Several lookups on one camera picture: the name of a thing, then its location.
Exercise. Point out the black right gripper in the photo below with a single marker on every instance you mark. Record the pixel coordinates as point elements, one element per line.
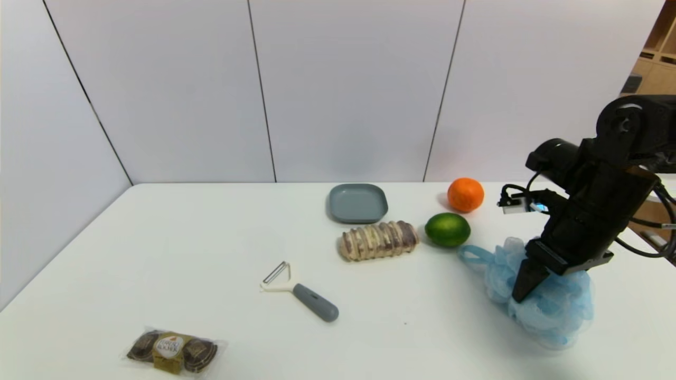
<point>567,257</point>

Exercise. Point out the blue mesh bath sponge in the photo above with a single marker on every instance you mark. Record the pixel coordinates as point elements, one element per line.
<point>554,311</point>

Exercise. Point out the grey-blue square dish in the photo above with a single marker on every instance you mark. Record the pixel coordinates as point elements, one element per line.
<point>357,203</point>

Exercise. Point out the green lime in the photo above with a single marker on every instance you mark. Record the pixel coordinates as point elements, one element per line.
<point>447,229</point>

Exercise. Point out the orange fruit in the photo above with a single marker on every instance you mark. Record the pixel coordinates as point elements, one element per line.
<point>466,195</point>

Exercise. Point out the sliced brown bread loaf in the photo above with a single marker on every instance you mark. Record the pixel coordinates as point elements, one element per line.
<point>377,241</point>

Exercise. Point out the white side table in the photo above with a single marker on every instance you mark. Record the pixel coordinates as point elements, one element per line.
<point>667,183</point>

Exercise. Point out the dark box on shelf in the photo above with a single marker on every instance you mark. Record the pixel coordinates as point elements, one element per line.
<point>631,84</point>

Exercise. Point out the wooden shelf unit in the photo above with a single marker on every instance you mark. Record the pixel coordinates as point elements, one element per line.
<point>657,53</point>

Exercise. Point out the Ferrero Rocher chocolate pack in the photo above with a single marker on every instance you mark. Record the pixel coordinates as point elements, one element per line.
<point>171,352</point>

